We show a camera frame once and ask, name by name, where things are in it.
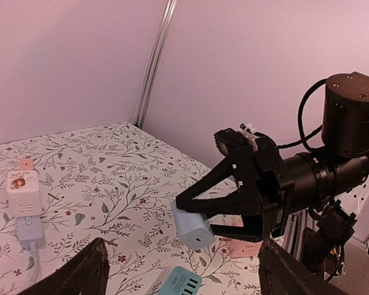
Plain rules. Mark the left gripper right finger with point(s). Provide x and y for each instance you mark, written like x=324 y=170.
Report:
x=281 y=273

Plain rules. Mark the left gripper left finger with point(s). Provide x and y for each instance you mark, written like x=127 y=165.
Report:
x=85 y=273

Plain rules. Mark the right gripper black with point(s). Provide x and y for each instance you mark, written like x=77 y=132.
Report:
x=263 y=194

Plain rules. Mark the pink cube socket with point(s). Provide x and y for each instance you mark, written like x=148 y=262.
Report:
x=243 y=249

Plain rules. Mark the small blue charger plug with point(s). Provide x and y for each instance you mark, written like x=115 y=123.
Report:
x=193 y=229

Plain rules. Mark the light blue power strip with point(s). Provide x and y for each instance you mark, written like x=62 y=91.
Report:
x=29 y=230

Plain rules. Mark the teal power strip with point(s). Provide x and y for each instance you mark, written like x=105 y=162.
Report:
x=181 y=281

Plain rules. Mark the white cube socket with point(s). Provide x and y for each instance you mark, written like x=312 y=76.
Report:
x=23 y=192

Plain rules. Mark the small pink charger plug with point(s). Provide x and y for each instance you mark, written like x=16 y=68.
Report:
x=26 y=164

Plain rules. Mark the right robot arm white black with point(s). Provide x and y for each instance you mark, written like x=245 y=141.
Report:
x=321 y=174

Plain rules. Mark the floral patterned table mat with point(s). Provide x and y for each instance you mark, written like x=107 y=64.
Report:
x=115 y=182

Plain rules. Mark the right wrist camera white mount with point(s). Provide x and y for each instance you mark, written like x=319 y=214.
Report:
x=229 y=139

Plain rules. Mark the right aluminium frame post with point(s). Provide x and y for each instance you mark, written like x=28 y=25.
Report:
x=153 y=63

